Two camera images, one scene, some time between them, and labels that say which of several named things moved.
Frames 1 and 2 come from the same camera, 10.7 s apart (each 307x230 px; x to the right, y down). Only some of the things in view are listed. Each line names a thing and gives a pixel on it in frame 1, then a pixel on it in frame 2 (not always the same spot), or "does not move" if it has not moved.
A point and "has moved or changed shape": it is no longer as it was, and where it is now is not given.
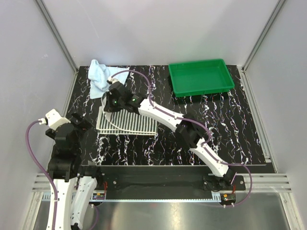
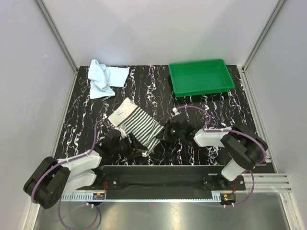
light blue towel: x=98 y=74 does not move
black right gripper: x=108 y=107 -> x=164 y=135
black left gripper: x=84 y=124 -> x=135 y=144
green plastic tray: x=200 y=77 does not move
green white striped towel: x=123 y=121 has moved or changed shape
